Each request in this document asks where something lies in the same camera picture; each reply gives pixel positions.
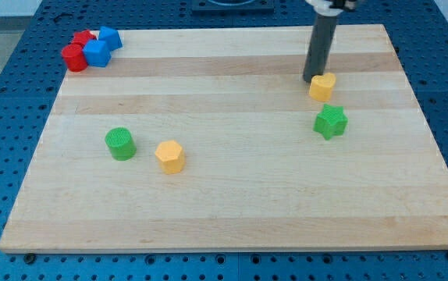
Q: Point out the green cylinder block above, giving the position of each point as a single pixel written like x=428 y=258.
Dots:
x=120 y=143

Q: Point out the wooden board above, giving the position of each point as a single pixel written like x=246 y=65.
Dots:
x=257 y=177

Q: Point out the yellow heart block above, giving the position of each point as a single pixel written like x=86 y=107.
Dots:
x=321 y=86

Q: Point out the red cylinder block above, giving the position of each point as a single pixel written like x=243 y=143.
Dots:
x=74 y=58

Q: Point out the yellow hexagon block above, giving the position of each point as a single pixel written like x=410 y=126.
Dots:
x=170 y=156

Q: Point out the red star block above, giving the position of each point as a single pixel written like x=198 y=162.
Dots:
x=82 y=37

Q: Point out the green star block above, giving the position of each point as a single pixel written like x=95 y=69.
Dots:
x=331 y=121

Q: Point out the blue cube block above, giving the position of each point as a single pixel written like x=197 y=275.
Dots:
x=97 y=53
x=111 y=37

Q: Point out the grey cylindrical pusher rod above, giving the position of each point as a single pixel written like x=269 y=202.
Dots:
x=319 y=46

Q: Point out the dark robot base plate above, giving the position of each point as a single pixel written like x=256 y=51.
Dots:
x=233 y=6

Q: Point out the blue cube block rear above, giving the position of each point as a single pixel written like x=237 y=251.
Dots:
x=111 y=37

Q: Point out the blue cube block front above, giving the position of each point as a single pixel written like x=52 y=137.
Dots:
x=97 y=53

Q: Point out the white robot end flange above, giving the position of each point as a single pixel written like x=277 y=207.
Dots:
x=332 y=7

